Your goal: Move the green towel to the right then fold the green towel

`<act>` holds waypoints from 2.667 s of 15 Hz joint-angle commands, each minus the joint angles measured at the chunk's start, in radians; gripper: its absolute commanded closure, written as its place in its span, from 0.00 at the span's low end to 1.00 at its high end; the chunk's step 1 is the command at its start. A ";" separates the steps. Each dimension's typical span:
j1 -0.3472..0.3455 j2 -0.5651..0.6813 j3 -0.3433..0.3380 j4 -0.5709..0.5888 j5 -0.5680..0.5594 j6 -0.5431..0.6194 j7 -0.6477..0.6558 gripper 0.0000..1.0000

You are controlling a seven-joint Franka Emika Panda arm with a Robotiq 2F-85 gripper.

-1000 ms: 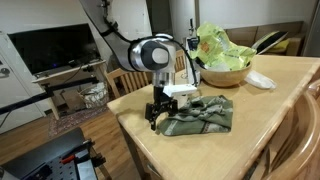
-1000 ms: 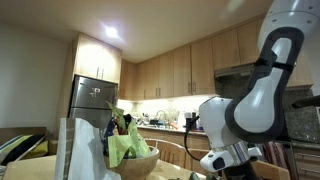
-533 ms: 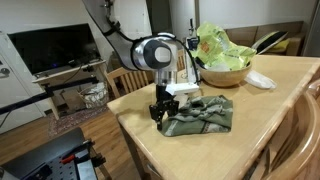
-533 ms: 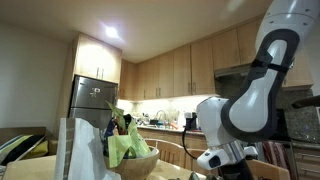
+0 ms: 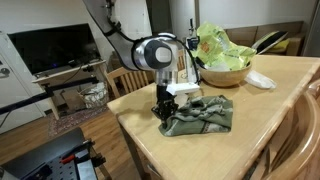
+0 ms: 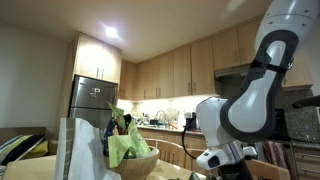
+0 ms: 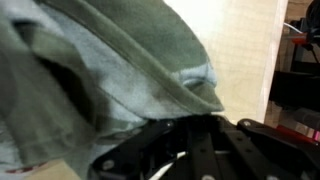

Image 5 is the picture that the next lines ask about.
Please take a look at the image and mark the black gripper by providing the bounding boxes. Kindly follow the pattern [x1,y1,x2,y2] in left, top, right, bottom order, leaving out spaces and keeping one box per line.
[151,84,180,129]

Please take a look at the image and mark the green patterned kitchen towel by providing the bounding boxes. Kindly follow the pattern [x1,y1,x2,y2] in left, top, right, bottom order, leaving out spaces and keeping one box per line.
[158,94,234,137]

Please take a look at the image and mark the white standing paper packet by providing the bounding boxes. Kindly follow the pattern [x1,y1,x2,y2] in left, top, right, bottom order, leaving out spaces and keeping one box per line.
[184,34,203,85]

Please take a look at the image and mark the wicker basket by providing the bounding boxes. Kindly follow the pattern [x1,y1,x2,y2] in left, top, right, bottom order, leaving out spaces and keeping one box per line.
[78,81,110,109]

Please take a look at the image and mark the round wooden bowl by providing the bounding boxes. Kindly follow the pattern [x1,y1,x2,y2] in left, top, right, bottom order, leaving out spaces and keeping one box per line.
[198,59,254,88]

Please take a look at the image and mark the brown armchair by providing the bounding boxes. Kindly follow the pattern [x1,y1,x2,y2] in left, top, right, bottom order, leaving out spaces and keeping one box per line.
[110,49,123,70]

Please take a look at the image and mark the light green snack bag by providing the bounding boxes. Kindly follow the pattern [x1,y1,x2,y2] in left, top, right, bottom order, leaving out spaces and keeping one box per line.
[190,21,258,72]

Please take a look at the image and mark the brown cardboard box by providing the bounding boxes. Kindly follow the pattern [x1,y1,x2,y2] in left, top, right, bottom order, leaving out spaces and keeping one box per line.
[60,88,86,113]

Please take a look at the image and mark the patterned floor rug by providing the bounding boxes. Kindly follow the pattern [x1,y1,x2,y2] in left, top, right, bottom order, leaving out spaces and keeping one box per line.
[46,105,111,138]

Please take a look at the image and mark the white television stand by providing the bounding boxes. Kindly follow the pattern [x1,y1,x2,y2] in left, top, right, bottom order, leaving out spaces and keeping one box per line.
[31,59,108,121]

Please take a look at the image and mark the striped green black pillow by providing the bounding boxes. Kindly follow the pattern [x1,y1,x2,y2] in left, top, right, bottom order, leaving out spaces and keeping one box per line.
[251,30,289,55]

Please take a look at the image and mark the black perforated tool cart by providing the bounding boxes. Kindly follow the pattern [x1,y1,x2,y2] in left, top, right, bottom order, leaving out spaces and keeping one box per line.
[0,127,113,180]

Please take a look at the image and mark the black flat screen television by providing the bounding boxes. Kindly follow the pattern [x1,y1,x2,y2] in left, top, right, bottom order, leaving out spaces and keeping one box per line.
[7,22,102,76]

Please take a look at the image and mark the yellow pillow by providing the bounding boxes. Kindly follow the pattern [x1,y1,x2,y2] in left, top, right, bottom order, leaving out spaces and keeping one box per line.
[266,38,291,54]

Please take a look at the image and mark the black stand bar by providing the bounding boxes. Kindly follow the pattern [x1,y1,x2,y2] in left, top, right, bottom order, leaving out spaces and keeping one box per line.
[0,75,100,116]

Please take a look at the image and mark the wooden chair back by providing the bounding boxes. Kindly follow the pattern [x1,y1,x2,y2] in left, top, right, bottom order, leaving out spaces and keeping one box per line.
[246,89,320,180]

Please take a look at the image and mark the brown wooden sofa bench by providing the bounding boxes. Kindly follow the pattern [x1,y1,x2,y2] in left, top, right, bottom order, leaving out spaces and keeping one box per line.
[224,20,306,57]

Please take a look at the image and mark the white door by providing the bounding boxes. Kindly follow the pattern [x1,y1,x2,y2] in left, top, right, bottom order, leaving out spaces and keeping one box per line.
[0,31,44,134]

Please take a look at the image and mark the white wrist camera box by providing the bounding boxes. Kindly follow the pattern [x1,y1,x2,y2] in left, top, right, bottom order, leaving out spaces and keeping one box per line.
[165,82,201,96]

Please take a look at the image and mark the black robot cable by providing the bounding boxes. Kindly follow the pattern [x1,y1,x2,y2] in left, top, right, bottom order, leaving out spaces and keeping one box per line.
[103,0,201,84]

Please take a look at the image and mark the small black camera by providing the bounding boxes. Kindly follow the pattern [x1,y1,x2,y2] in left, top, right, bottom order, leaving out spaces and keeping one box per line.
[80,62,97,73]

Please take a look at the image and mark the red handled tool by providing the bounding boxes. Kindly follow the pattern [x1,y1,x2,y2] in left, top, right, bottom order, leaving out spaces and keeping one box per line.
[59,153,77,165]

